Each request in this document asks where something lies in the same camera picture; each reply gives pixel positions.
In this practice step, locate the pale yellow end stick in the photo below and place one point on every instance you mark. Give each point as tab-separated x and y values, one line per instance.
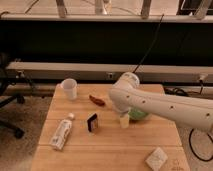
124	121

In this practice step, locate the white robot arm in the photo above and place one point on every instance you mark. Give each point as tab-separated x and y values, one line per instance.
195	112

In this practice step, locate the black standing eraser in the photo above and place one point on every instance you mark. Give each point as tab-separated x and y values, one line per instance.
92	123

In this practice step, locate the green ceramic bowl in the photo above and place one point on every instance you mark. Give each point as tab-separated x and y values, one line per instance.
136	114

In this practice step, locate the red chili pepper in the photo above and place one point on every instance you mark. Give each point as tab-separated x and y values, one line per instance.
97	101

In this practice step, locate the white sponge block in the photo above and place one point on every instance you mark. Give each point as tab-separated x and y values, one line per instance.
156	159

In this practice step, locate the white plastic bottle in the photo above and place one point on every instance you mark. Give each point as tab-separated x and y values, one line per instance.
60	135

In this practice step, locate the white paper cup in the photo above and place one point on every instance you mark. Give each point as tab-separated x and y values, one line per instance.
69	86

